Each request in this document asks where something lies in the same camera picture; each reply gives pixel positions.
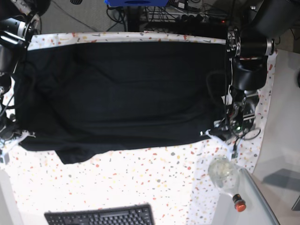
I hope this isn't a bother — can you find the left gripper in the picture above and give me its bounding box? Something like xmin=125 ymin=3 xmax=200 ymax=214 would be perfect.
xmin=200 ymin=121 xmax=233 ymax=141

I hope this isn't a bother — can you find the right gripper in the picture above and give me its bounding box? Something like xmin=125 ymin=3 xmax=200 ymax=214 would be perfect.
xmin=0 ymin=122 xmax=21 ymax=142

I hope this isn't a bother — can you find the dark navy t-shirt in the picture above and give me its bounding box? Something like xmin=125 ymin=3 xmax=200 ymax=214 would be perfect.
xmin=13 ymin=42 xmax=225 ymax=164

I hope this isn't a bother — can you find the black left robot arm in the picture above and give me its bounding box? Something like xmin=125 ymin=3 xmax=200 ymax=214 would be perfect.
xmin=200 ymin=0 xmax=300 ymax=140

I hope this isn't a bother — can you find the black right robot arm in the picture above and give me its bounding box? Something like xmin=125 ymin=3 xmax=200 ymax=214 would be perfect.
xmin=0 ymin=0 xmax=40 ymax=141

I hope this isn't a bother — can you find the clear glass bottle red cap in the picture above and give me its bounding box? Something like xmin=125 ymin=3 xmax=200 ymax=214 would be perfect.
xmin=208 ymin=156 xmax=247 ymax=212

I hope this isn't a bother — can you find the speckled white tablecloth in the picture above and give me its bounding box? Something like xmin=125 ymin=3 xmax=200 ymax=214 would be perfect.
xmin=0 ymin=30 xmax=279 ymax=225

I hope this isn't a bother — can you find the black keyboard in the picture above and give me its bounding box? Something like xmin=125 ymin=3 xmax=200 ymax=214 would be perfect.
xmin=44 ymin=204 xmax=155 ymax=225

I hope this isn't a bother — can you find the black power strip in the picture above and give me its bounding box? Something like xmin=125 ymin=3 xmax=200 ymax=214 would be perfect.
xmin=178 ymin=14 xmax=206 ymax=23

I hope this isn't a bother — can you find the blue box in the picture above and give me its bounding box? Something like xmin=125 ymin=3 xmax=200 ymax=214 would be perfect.
xmin=104 ymin=0 xmax=175 ymax=7

